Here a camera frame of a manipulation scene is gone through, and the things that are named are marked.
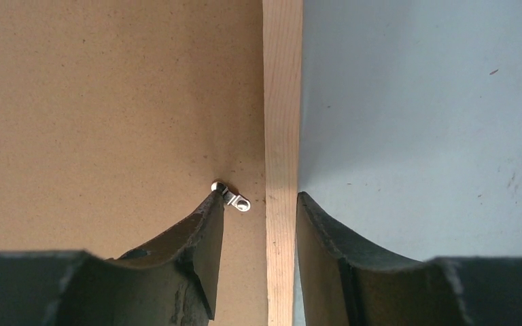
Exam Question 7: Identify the wooden picture frame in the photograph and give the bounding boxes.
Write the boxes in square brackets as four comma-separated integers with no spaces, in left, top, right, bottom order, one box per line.
[262,1,303,325]

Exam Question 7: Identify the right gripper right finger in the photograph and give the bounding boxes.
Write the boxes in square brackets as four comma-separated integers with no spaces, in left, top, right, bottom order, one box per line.
[296,192,522,325]

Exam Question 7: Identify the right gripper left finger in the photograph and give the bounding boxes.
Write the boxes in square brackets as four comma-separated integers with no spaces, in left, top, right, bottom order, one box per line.
[0,190,224,325]

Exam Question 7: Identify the brown backing board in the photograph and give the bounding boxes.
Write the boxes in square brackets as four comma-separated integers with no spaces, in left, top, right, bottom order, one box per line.
[0,1,268,325]

